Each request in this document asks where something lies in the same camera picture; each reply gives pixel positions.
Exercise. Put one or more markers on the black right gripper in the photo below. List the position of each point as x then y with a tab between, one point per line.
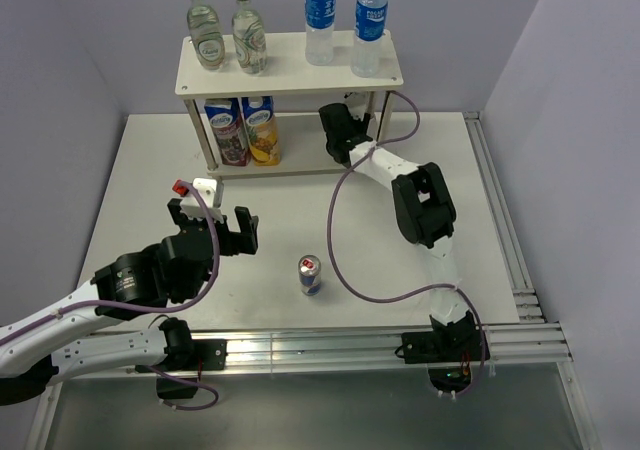
362	126

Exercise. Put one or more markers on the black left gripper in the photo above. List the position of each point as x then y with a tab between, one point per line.
243	241

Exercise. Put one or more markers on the water bottle blue label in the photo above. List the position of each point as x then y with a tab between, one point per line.
370	22
319	25

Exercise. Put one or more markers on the glass soda bottle green cap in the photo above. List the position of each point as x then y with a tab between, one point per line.
205	32

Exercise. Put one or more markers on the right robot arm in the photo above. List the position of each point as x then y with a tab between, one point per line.
425	215

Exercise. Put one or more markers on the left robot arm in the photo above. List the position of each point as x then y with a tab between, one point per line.
126	313

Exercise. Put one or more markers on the white two-tier shelf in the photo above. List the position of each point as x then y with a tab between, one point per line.
288	74

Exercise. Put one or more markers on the yellow pineapple juice carton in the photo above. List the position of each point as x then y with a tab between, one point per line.
261	129

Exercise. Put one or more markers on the purple grape juice carton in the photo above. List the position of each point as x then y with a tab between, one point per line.
227	125

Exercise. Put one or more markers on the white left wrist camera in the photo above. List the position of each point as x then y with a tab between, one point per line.
202	197

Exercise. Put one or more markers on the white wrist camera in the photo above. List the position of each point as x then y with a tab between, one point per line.
202	197
358	104

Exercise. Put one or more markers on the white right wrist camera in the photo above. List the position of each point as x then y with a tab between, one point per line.
358	104

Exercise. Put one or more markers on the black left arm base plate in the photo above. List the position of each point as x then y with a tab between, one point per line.
197	356

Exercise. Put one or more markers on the aluminium mounting rail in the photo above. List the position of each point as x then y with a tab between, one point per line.
305	351

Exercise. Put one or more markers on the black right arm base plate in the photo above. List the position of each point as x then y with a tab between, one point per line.
425	350

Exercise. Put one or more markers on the aluminium side rail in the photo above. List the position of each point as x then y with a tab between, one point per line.
525	296

